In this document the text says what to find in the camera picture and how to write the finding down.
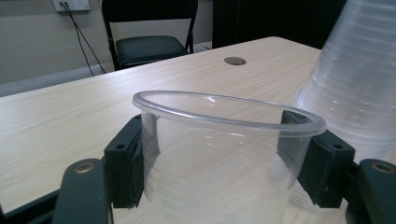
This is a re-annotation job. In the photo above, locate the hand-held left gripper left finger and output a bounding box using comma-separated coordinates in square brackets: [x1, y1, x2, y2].
[103, 113, 146, 209]

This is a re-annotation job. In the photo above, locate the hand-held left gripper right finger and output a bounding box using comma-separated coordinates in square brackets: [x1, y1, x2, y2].
[277, 110, 356, 209]

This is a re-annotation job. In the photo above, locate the stack of clear plastic cups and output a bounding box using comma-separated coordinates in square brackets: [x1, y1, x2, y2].
[288, 0, 396, 215]

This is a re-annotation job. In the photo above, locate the single clear plastic cup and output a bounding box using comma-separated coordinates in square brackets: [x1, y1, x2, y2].
[132, 90, 327, 224]

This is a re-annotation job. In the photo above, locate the black folding chair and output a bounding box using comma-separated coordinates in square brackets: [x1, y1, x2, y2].
[101, 0, 199, 72]

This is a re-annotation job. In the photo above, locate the black cable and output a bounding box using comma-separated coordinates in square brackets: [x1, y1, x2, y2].
[60, 2, 107, 77]

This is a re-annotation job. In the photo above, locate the round table cable hole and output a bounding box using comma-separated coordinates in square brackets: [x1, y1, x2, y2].
[223, 56, 248, 66]

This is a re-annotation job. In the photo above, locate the white wall socket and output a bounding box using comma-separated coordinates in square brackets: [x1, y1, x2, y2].
[52, 0, 92, 12]

